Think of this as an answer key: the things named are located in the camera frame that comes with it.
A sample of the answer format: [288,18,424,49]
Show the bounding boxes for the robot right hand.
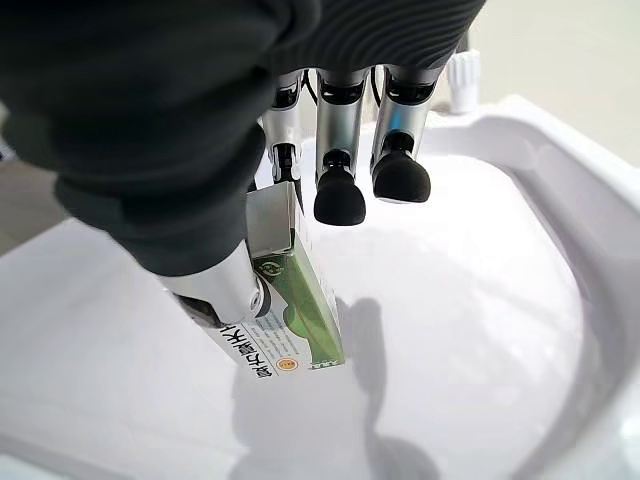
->
[0,0,489,331]

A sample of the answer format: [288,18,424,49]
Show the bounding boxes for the green white medicine box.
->
[197,180,347,382]

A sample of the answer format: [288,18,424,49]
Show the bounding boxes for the white medical cart blue drawers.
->
[0,94,640,480]

